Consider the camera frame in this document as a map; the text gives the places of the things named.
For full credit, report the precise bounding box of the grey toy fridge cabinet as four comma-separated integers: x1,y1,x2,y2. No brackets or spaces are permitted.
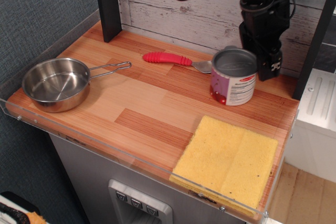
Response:
50,134,243,223

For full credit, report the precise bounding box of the silver dispenser button panel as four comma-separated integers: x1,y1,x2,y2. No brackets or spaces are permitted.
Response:
108,179,174,223

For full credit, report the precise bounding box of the red handled metal spoon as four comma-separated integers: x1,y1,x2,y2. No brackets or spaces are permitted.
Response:
142,52,212,74

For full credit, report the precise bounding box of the toy tin can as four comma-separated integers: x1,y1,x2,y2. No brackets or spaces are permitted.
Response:
210,46,257,106

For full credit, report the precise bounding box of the stainless steel pot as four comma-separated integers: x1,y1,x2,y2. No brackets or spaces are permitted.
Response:
22,58,132,113

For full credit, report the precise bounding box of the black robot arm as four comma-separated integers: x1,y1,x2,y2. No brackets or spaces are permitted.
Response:
239,0,295,81

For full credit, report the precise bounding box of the yellow folded cloth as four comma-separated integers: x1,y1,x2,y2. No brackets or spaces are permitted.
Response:
169,115,278,217

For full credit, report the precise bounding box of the white toy sink unit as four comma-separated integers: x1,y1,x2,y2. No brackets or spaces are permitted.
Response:
284,69,335,182

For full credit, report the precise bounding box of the black vertical post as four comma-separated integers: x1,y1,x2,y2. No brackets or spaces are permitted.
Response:
292,0,335,100
98,0,122,42

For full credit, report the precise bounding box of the orange cloth bottom corner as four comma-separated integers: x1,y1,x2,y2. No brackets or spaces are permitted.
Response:
26,212,48,224

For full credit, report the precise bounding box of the black vertical post right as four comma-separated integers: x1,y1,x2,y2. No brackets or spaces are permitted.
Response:
292,0,335,100

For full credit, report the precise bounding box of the black vertical post left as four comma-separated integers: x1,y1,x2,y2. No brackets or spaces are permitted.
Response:
98,0,122,42

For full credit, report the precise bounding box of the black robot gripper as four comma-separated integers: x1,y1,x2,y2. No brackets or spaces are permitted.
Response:
239,0,291,81

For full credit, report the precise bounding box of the clear acrylic guard rail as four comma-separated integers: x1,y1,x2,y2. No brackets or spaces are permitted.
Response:
2,91,299,223

